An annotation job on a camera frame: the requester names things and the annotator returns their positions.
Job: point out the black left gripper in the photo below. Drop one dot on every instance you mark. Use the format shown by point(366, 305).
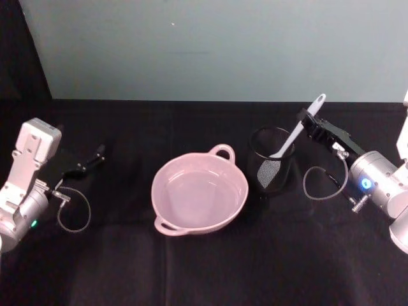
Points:
point(65, 162)

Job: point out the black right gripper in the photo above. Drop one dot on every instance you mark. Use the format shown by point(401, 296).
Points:
point(342, 138)

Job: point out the white plastic spoon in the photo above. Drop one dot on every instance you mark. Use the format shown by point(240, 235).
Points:
point(294, 134)

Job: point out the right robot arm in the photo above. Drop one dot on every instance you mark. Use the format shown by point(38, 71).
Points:
point(379, 178)

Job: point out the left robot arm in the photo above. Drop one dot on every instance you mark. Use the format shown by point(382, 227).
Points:
point(22, 178)

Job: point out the black mesh cup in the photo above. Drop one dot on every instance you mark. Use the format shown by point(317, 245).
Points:
point(283, 178)

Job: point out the black table cloth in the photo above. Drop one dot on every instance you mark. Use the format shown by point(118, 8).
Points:
point(204, 271)

